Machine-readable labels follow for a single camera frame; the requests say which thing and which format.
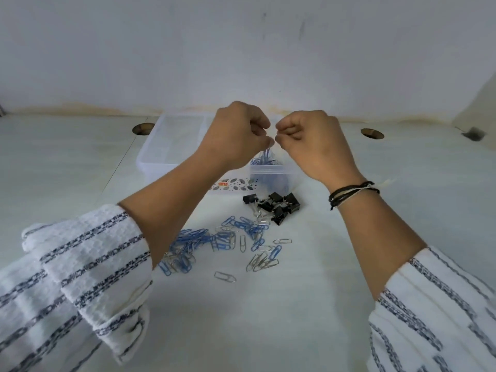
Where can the person's right hand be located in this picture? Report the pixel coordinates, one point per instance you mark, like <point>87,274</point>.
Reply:
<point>321,151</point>

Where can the person's left hand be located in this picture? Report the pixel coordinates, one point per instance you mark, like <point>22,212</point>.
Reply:
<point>228,135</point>

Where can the person's right thumb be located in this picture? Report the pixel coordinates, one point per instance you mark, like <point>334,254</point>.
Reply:
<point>288,136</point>

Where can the person's left thumb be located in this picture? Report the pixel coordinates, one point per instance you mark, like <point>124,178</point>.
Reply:
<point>265,142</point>

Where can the blue paper clip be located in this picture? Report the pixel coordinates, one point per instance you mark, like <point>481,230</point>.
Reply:
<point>266,155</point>

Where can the person's left forearm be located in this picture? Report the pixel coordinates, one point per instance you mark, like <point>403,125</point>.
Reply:
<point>174,201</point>

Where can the person's right forearm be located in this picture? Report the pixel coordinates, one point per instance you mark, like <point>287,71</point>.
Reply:
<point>378,236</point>

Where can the patterned label strip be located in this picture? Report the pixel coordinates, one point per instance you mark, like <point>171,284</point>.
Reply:
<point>236,185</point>

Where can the pile of black binder clips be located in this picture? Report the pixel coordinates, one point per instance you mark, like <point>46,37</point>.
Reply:
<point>277,209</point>

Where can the clear plastic compartment box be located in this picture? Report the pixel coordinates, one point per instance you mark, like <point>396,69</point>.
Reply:
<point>170,147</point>

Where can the scattered blue silver paper clips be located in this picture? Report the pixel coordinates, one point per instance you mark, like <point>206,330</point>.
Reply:
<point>224,240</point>

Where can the white striped shirt sleeve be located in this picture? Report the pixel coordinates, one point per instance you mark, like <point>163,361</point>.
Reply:
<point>438,317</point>
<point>69,290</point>

